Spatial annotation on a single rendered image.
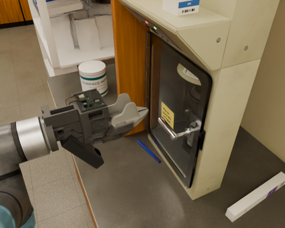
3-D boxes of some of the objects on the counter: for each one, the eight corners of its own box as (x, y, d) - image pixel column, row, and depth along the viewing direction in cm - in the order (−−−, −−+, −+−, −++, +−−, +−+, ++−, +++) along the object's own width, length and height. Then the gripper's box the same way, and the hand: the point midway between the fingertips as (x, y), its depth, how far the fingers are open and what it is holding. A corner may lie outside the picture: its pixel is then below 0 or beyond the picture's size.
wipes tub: (103, 83, 137) (100, 57, 127) (111, 95, 127) (109, 68, 118) (79, 88, 132) (75, 63, 123) (86, 101, 123) (82, 74, 114)
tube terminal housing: (197, 121, 111) (239, -112, 63) (251, 173, 88) (380, -128, 40) (147, 137, 103) (152, -116, 55) (192, 201, 80) (268, -140, 32)
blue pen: (139, 140, 101) (138, 139, 100) (160, 162, 92) (161, 160, 92) (136, 142, 101) (136, 140, 100) (158, 163, 92) (159, 161, 91)
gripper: (44, 128, 41) (158, 96, 48) (36, 99, 47) (138, 74, 54) (55, 163, 46) (157, 129, 53) (47, 133, 52) (139, 106, 60)
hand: (142, 113), depth 55 cm, fingers closed
